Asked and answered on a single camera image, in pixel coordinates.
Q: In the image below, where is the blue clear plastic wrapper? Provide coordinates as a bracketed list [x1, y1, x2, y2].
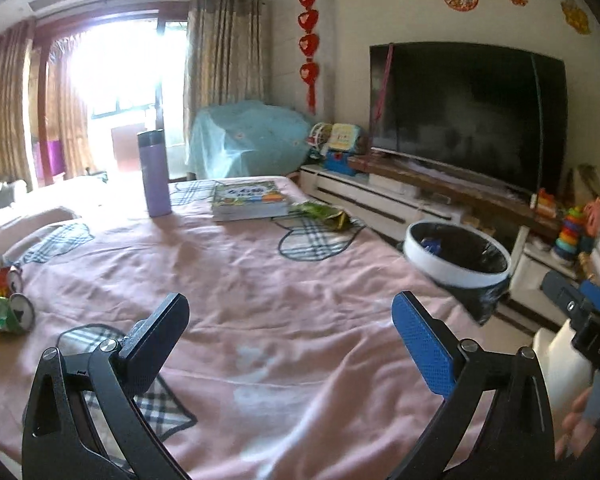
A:
[420, 237, 442, 256]

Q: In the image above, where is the white trash bin black liner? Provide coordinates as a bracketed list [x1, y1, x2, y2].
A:
[403, 220, 512, 325]

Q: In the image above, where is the right hand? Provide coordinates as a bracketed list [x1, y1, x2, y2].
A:
[555, 387, 596, 460]

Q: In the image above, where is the black television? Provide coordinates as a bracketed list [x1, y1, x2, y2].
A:
[370, 41, 568, 193]

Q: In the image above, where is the white TV cabinet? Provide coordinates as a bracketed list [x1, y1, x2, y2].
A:
[299, 165, 576, 334]

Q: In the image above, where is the pink patterned tablecloth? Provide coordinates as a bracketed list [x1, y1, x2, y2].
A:
[0, 173, 496, 480]

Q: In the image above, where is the green snack packet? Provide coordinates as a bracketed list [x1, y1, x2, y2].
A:
[290, 200, 352, 232]

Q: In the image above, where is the toy phone activity box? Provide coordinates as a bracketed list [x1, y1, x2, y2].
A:
[306, 122, 364, 177]

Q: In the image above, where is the colourful children's book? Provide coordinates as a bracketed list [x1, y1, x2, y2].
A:
[211, 180, 290, 221]

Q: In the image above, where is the purple thermos bottle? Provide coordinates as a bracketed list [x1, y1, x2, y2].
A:
[137, 129, 172, 218]

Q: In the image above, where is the red hanging knot ornament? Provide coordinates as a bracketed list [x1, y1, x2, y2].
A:
[297, 0, 320, 115]

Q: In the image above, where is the teal covered furniture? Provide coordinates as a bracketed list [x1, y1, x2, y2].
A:
[187, 100, 312, 180]

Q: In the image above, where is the beige curtain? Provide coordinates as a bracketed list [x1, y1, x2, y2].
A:
[183, 0, 272, 144]

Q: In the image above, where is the rainbow stacking ring toy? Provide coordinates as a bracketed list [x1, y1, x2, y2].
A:
[552, 207, 586, 264]

